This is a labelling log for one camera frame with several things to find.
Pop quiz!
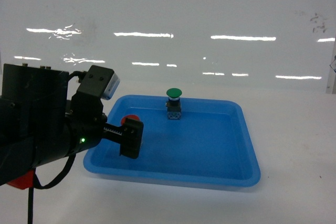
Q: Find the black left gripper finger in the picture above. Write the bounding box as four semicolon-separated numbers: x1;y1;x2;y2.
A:
120;118;144;159

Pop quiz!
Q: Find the green push button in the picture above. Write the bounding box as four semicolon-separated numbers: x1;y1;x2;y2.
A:
166;88;182;120

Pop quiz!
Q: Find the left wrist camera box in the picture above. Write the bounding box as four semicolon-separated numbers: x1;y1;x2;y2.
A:
77;65;120;100

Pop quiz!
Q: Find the blue plastic tray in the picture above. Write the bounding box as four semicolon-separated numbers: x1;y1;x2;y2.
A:
83;95;260;190

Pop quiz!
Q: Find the white glossy back panel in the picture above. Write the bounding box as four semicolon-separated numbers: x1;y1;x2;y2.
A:
1;0;335;92

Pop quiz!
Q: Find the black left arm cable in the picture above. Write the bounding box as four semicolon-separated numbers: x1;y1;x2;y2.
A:
27;153;77;224

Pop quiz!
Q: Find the red push button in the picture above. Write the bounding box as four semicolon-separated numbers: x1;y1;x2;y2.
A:
120;114;140;125

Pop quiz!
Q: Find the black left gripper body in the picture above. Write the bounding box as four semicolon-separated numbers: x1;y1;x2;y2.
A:
34;90;114;167

